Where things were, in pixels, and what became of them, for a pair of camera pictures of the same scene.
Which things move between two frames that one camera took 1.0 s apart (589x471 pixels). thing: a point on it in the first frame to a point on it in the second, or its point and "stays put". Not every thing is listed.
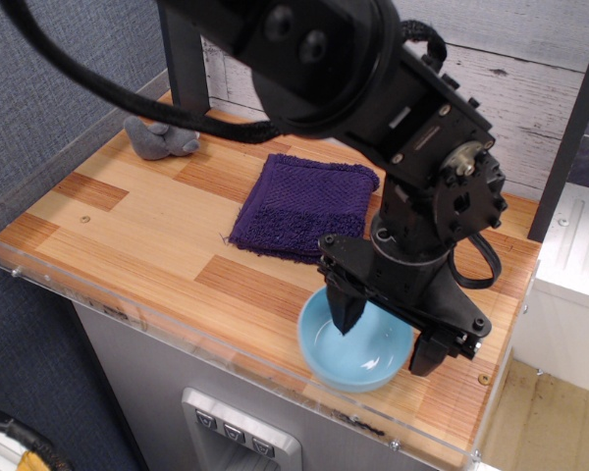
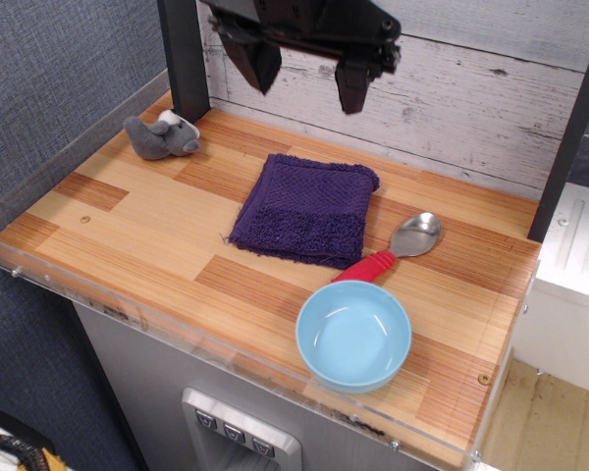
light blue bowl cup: x=374 y=353 stays put
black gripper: x=428 y=296 to x=362 y=32
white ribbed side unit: x=563 y=322 stays put
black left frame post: x=181 y=28 stays put
